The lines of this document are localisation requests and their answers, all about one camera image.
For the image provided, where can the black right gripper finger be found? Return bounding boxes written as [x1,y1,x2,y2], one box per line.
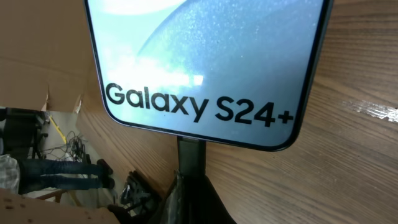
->
[155,173,236,224]

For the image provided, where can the blue Samsung Galaxy smartphone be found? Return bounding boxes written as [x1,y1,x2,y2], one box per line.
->
[84,0,333,152]

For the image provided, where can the person legs in jeans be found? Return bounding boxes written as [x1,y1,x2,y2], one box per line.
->
[18,159,115,194]

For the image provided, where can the brown cardboard box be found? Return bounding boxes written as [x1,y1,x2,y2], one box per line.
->
[1,0,93,112]

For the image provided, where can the tangled cables on floor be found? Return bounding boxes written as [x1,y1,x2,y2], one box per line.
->
[40,130,91,164]

